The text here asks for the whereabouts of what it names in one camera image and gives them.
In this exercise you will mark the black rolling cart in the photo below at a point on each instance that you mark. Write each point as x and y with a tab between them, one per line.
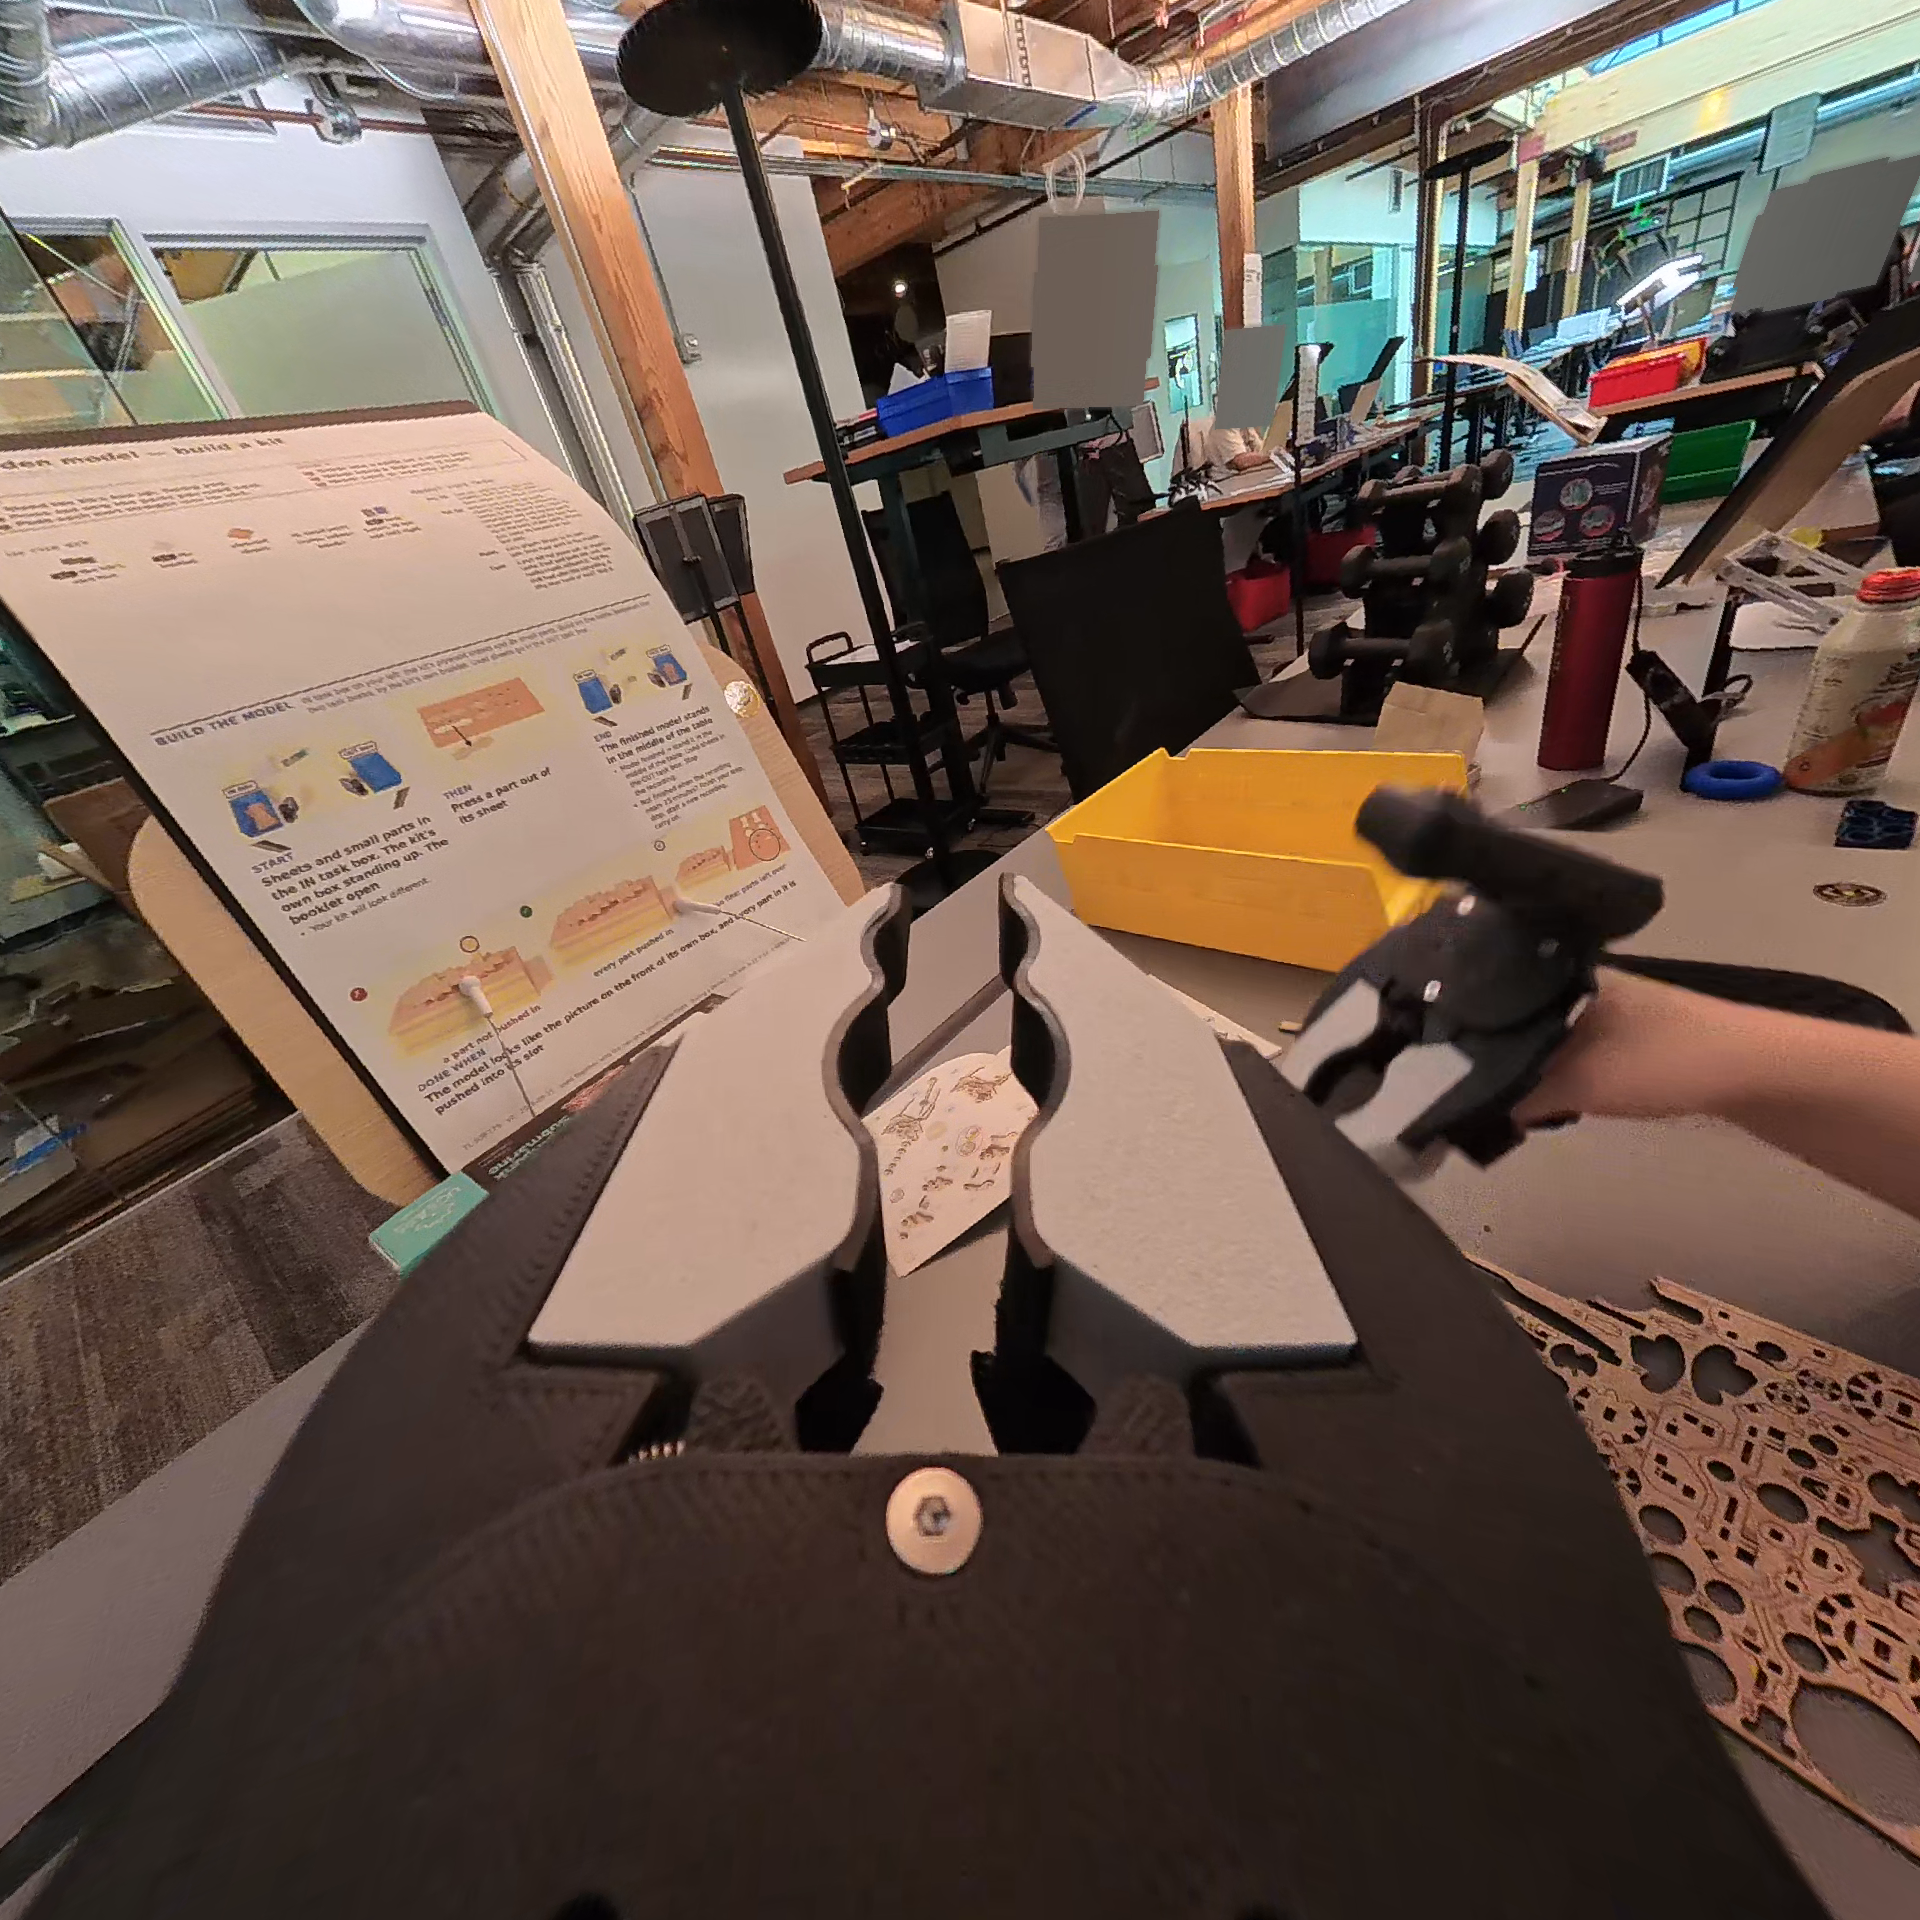
885	751

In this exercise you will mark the wooden support post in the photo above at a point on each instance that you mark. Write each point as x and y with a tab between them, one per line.
600	301

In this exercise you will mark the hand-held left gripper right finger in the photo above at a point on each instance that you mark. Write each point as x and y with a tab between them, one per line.
1170	1172

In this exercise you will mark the black phone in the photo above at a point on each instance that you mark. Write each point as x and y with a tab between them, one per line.
1569	802

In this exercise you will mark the red water bottle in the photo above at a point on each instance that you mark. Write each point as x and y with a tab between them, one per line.
1587	662

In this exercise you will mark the black panel on pole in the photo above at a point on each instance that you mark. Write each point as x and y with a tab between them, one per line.
690	546

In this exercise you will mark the purple printed box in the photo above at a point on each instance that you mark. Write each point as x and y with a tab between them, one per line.
1597	495

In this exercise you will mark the black office chair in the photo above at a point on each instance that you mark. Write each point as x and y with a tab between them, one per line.
961	600

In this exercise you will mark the person's right hand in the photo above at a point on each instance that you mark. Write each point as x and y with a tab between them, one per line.
1611	1066

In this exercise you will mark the black floor lamp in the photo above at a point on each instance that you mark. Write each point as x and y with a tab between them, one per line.
720	54

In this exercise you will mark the instruction poster board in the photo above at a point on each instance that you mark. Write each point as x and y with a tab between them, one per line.
376	674

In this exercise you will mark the blue plastic crate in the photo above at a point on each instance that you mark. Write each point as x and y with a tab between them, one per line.
931	402

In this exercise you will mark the silver ventilation duct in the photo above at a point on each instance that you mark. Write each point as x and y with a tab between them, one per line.
1049	60

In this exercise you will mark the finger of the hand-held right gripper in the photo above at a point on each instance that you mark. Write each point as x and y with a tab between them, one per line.
1446	1089
1342	1037

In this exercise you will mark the laser-cut wooden sheet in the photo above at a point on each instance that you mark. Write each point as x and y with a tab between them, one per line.
1770	1500

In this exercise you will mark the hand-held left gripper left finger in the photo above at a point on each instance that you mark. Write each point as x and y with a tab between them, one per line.
733	1172

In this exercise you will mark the green plastic bin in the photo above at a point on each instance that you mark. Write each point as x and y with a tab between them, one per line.
1710	458

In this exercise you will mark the red plastic bin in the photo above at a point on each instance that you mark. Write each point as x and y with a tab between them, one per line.
1642	376

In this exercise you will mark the tilted wooden board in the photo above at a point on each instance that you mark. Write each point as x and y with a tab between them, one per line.
1798	452

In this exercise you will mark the rack of black dumbbells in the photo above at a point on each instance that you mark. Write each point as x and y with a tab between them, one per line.
1410	600

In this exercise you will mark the illustrated instruction booklet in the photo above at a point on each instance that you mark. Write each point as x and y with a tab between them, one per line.
944	1156

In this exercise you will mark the yellow plastic bin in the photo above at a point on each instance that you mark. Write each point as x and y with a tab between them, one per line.
1244	856

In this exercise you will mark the person's right forearm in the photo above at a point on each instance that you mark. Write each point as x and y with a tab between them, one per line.
1798	1096

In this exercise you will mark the dark blue lattice piece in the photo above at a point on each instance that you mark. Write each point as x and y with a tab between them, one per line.
1881	826

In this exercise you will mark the white labelled bottle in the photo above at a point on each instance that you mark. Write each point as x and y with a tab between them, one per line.
1861	674

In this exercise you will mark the wooden standing desk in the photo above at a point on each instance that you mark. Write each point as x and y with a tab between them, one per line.
931	442

